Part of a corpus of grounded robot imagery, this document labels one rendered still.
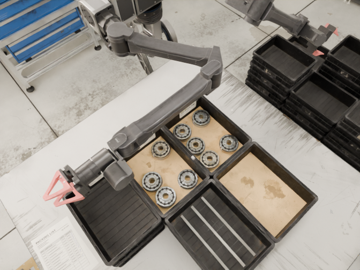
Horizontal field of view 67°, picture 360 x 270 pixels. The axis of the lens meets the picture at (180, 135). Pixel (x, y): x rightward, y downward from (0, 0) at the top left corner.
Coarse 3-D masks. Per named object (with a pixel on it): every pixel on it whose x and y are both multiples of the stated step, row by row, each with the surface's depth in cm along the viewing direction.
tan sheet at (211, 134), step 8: (192, 112) 159; (184, 120) 157; (192, 128) 154; (200, 128) 154; (208, 128) 154; (216, 128) 154; (192, 136) 152; (200, 136) 152; (208, 136) 151; (216, 136) 151; (184, 144) 150; (208, 144) 149; (216, 144) 149; (240, 144) 148; (216, 152) 147; (208, 160) 145; (224, 160) 144
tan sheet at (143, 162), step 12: (144, 156) 147; (168, 156) 146; (180, 156) 146; (132, 168) 144; (144, 168) 144; (156, 168) 144; (168, 168) 143; (180, 168) 143; (168, 180) 140; (180, 192) 137; (156, 204) 135
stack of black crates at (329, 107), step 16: (304, 80) 211; (320, 80) 214; (288, 96) 216; (304, 96) 215; (320, 96) 215; (336, 96) 212; (352, 96) 201; (288, 112) 223; (304, 112) 209; (320, 112) 196; (336, 112) 207; (304, 128) 221; (320, 128) 207
